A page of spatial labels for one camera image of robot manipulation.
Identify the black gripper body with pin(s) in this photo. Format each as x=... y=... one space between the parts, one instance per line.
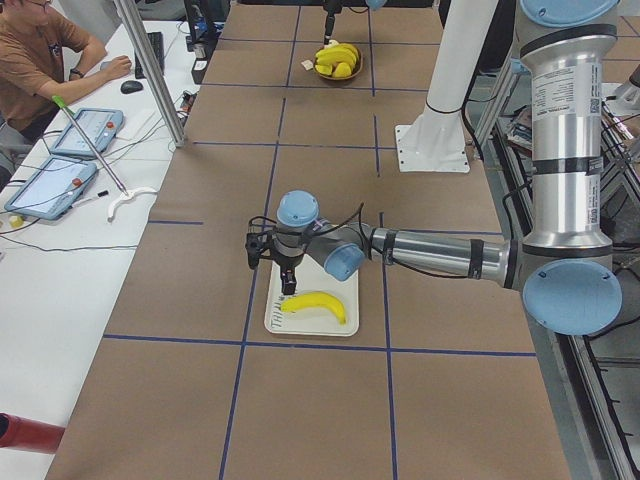
x=288 y=262
x=329 y=22

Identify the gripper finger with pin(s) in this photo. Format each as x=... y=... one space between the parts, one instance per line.
x=284 y=277
x=291 y=283
x=327 y=30
x=331 y=23

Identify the yellow banana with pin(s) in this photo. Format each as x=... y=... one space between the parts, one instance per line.
x=316 y=299
x=339 y=53

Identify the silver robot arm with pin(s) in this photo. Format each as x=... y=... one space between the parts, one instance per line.
x=371 y=4
x=524 y=80

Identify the brown wicker basket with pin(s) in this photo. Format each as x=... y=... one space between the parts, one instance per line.
x=325 y=71

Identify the white rectangular plastic tray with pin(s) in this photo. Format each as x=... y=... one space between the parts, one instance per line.
x=314 y=290

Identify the yellow star fruit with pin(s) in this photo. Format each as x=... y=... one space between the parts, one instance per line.
x=343 y=71

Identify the white curved plastic hook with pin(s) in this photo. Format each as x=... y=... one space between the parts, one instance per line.
x=125 y=197

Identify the black computer mouse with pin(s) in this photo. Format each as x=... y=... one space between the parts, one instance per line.
x=131 y=86

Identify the stack of magazines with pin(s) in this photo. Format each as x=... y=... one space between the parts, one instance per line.
x=519 y=130

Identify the upper blue teach pendant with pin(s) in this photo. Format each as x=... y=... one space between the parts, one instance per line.
x=101 y=127

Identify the blue teach pendant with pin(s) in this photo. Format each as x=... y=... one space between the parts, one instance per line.
x=101 y=127
x=53 y=188

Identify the lower blue teach pendant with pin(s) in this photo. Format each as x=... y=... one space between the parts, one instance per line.
x=53 y=188

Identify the person in brown shirt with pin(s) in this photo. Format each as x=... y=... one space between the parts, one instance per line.
x=43 y=55

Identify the red cylinder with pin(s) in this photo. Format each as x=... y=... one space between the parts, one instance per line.
x=23 y=434

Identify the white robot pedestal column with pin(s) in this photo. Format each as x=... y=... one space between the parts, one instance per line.
x=435 y=141

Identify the aluminium frame post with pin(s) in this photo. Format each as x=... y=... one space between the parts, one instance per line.
x=135 y=29

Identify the metal rod green handle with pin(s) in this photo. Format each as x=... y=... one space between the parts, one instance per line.
x=63 y=107

